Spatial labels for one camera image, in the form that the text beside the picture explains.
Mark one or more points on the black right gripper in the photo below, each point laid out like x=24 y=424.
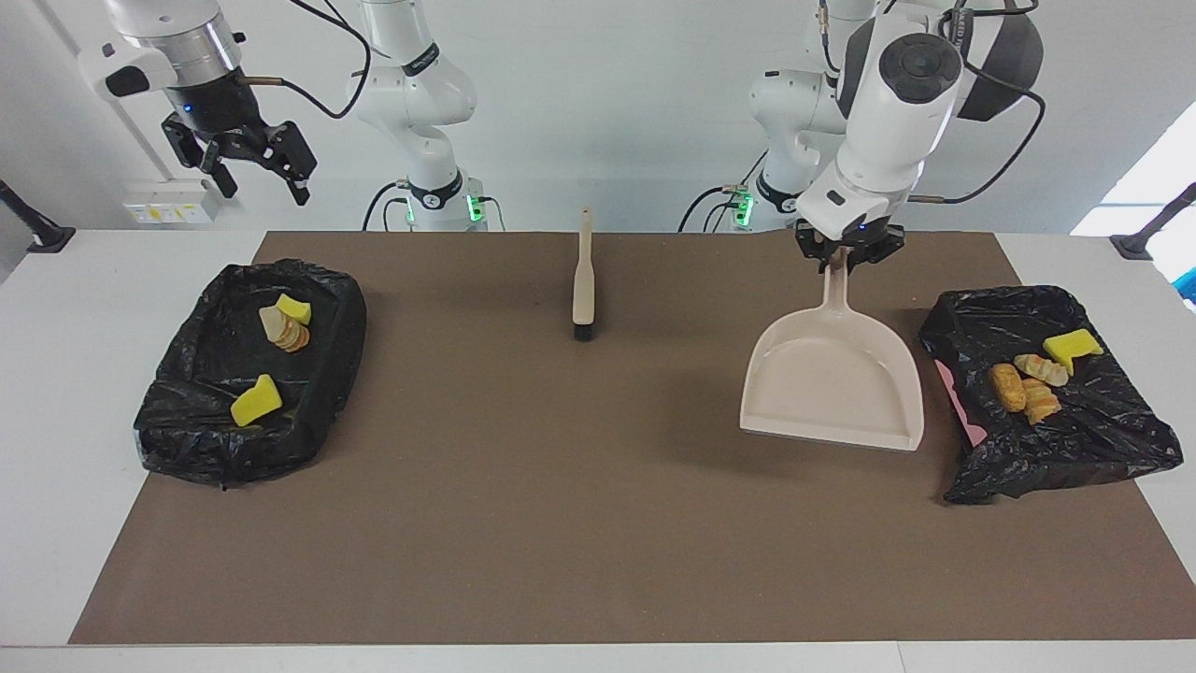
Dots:
x=220 y=107

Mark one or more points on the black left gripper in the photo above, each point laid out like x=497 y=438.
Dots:
x=850 y=238

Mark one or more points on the beige plastic dustpan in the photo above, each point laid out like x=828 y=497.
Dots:
x=832 y=393

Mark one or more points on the yellow sponge with green backing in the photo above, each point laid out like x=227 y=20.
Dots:
x=295 y=307

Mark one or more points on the beige layered sponge chunk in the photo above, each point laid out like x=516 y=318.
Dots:
x=285 y=332

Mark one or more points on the brown cork-like lump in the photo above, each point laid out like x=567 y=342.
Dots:
x=1007 y=388

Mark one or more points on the pale foam scrap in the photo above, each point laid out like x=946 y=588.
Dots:
x=1042 y=404
x=1042 y=368

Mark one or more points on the yellow notched sponge piece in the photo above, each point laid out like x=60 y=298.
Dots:
x=1073 y=347

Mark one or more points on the thick yellow sponge piece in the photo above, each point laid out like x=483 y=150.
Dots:
x=256 y=402

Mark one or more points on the beige hand brush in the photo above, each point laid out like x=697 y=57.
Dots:
x=583 y=290

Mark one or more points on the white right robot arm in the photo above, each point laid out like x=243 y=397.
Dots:
x=420 y=93

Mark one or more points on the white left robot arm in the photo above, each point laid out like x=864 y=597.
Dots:
x=888 y=121

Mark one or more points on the pink plastic bin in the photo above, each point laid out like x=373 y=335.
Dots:
x=962 y=416

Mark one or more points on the black bag lined trash bin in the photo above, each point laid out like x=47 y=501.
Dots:
x=187 y=439

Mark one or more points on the right black lined bin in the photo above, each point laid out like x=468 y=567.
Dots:
x=1103 y=439

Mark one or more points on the black clamp stand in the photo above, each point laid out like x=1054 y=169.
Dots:
x=47 y=238
x=1135 y=248

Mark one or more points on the blue object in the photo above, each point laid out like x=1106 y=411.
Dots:
x=1189 y=285

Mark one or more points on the brown table mat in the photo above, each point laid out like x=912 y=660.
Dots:
x=598 y=579

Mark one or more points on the white wall outlet box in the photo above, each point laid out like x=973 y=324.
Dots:
x=168 y=210

